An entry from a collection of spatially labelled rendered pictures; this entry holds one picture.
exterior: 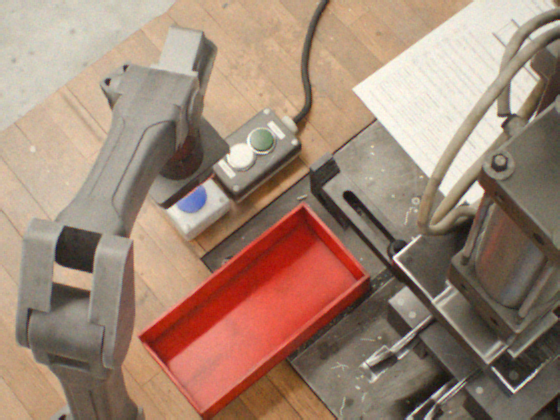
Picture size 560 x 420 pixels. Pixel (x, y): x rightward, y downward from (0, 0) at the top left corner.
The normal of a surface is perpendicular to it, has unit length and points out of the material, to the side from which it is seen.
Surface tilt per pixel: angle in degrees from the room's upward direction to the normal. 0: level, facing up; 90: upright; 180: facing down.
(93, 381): 76
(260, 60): 0
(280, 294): 0
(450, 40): 1
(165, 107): 27
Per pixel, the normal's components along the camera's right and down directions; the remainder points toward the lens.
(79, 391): -0.24, 0.81
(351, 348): -0.04, -0.33
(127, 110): 0.07, -0.70
